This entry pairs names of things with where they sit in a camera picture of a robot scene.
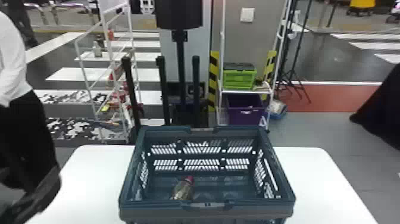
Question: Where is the purple crate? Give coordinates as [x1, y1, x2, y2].
[225, 93, 267, 126]

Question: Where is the green crate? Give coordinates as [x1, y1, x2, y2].
[222, 62, 258, 91]

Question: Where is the white shelf trolley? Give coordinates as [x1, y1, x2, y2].
[216, 0, 293, 130]

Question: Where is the brown bottle with red cap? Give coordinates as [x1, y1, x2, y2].
[170, 175, 195, 201]

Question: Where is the blue basket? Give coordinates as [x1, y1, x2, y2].
[118, 125, 296, 224]

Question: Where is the black tripod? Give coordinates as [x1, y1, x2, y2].
[276, 0, 314, 105]

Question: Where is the person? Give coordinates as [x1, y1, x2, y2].
[0, 11, 60, 192]

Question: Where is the yellow black striped post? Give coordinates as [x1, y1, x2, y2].
[208, 50, 220, 113]
[263, 49, 278, 85]

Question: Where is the white wire rack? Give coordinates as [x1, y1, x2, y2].
[73, 0, 142, 145]

